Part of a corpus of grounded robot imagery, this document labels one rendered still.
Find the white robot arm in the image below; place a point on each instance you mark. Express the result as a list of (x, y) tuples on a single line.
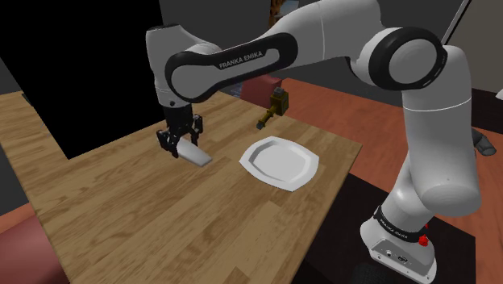
[(436, 129)]

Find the red armchair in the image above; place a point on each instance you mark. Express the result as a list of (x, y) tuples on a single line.
[(259, 91)]

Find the wooden table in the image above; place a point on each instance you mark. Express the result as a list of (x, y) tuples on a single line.
[(137, 204)]

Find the black robot stand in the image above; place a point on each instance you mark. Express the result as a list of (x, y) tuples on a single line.
[(345, 204)]

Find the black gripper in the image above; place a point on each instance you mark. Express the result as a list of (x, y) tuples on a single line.
[(179, 117)]

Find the yellow and grey tool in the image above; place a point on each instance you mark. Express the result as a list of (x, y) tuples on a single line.
[(279, 101)]

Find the red sofa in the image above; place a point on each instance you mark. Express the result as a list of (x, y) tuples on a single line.
[(23, 251)]

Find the white plate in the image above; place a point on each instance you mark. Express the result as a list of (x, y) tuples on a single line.
[(279, 162)]

